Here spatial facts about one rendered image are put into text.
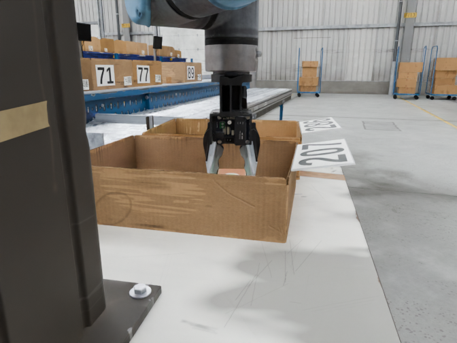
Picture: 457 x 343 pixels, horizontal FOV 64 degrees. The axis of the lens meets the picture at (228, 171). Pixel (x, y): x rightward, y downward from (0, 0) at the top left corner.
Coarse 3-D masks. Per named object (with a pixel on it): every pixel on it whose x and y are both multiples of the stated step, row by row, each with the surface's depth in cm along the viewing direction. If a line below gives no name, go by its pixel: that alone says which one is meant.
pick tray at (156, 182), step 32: (96, 160) 71; (128, 160) 84; (160, 160) 86; (192, 160) 84; (224, 160) 82; (288, 160) 79; (96, 192) 59; (128, 192) 58; (160, 192) 56; (192, 192) 55; (224, 192) 54; (256, 192) 53; (288, 192) 52; (128, 224) 60; (160, 224) 58; (192, 224) 57; (224, 224) 56; (256, 224) 54; (288, 224) 58
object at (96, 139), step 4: (88, 132) 114; (92, 132) 114; (88, 136) 114; (92, 136) 114; (96, 136) 114; (100, 136) 113; (88, 140) 115; (92, 140) 114; (96, 140) 114; (100, 140) 114; (92, 144) 115; (96, 144) 114; (100, 144) 114; (92, 148) 115
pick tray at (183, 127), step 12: (180, 120) 114; (192, 120) 114; (204, 120) 113; (252, 120) 111; (264, 120) 110; (276, 120) 110; (288, 120) 109; (144, 132) 89; (156, 132) 98; (168, 132) 108; (180, 132) 115; (192, 132) 115; (204, 132) 114; (264, 132) 111; (276, 132) 111; (288, 132) 110; (300, 132) 89
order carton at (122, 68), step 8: (96, 64) 191; (104, 64) 197; (112, 64) 204; (120, 64) 211; (128, 64) 218; (120, 72) 212; (128, 72) 219; (96, 80) 192; (120, 80) 212; (96, 88) 192; (104, 88) 199; (112, 88) 206
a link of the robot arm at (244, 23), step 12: (228, 12) 56; (240, 12) 57; (252, 12) 58; (216, 24) 57; (228, 24) 57; (240, 24) 57; (252, 24) 58; (216, 36) 58; (228, 36) 58; (240, 36) 58; (252, 36) 59
